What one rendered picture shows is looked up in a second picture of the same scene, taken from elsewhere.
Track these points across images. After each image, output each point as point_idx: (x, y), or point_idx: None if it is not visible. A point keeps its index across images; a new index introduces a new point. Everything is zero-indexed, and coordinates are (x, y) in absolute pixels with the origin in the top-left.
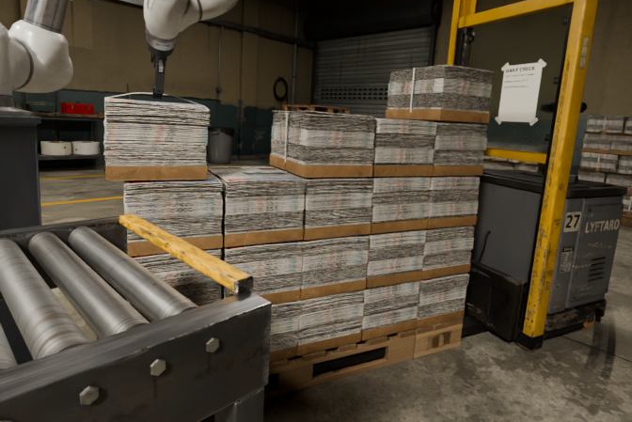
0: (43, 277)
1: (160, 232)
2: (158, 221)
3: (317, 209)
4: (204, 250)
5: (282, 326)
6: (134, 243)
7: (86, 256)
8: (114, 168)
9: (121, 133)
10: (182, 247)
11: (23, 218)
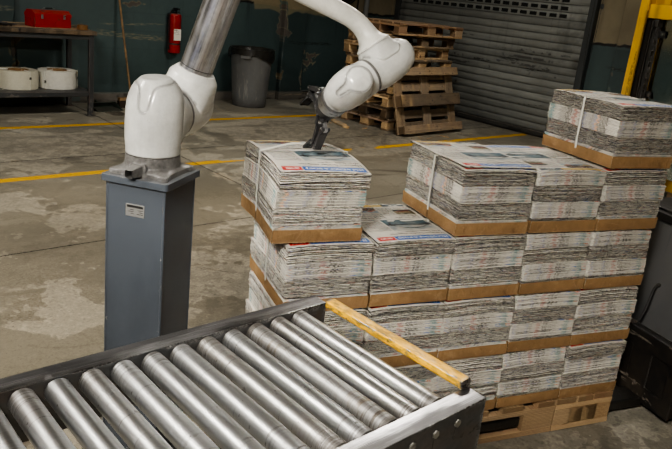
0: None
1: (376, 326)
2: (312, 281)
3: (463, 268)
4: None
5: None
6: None
7: (321, 341)
8: (280, 232)
9: (290, 199)
10: (405, 345)
11: (181, 270)
